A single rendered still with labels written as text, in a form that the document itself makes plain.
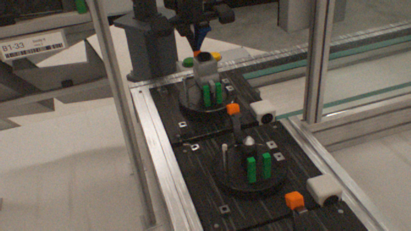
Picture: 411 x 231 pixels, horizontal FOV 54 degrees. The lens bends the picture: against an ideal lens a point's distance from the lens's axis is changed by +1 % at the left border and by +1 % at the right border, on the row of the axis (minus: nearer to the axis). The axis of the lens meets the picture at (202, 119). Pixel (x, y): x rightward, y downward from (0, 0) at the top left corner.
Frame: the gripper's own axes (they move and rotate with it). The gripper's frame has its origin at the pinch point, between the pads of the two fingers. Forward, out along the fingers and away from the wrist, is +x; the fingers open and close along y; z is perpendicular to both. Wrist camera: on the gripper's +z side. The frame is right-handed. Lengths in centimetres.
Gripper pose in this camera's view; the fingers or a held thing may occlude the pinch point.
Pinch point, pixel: (194, 41)
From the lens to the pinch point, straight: 95.5
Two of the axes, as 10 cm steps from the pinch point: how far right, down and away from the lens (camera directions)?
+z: -2.9, -5.5, 7.8
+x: 0.9, 8.0, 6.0
